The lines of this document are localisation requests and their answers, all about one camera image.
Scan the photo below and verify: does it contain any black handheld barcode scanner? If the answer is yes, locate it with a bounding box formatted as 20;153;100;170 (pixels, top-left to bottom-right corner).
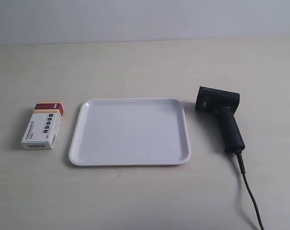
195;86;245;154

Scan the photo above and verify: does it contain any white and red medicine box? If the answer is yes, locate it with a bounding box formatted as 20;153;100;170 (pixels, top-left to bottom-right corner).
21;101;64;150

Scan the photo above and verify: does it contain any white plastic tray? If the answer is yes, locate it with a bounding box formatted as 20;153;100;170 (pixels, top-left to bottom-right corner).
68;98;191;167

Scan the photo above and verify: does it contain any black scanner cable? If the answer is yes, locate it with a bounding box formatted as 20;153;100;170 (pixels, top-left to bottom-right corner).
235;151;265;230

